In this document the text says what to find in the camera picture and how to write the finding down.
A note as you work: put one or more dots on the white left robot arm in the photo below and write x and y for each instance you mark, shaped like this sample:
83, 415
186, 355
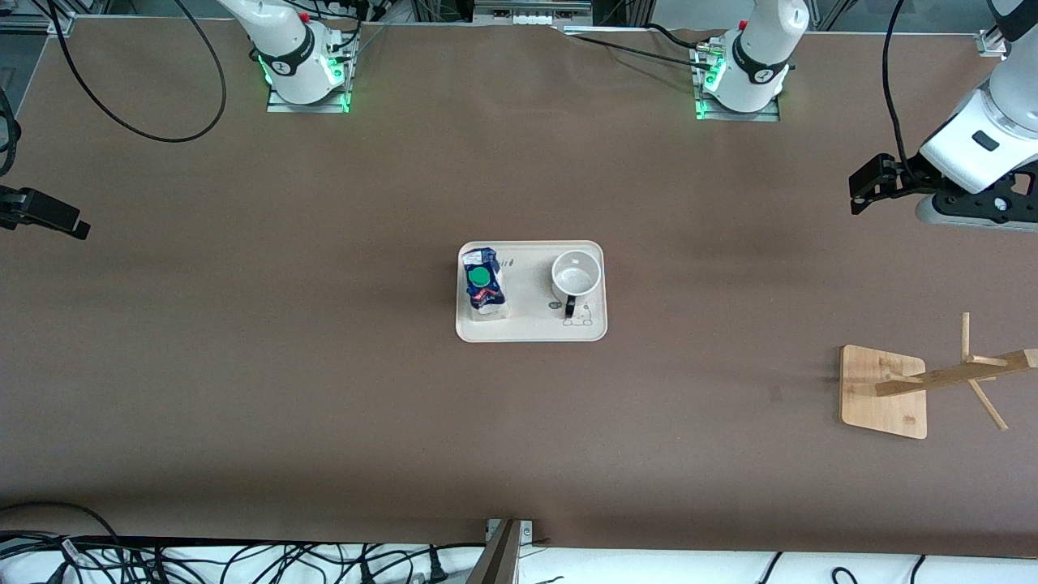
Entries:
762, 49

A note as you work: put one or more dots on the cream rabbit print tray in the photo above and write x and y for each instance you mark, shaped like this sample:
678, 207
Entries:
531, 284

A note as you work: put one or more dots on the metal frame device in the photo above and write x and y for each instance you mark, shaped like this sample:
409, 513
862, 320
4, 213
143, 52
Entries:
531, 15

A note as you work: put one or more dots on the aluminium profile bar with bracket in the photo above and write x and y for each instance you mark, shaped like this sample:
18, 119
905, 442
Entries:
499, 560

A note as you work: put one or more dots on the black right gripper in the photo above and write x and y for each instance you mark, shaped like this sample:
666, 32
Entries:
18, 203

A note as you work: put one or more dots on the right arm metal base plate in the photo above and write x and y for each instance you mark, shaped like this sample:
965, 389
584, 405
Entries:
280, 107

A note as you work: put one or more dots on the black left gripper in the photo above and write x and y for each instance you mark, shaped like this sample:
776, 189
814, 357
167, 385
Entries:
905, 178

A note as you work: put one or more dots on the brown table cover sheet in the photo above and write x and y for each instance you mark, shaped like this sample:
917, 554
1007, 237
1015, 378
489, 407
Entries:
519, 446

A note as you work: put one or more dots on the aluminium corner profile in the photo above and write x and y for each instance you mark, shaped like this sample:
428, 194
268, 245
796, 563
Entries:
991, 40

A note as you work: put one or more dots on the wooden mug tree stand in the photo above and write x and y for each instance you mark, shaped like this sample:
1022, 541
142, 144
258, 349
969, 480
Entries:
876, 405

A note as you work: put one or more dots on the blue white milk carton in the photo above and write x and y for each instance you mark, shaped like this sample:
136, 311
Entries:
482, 296

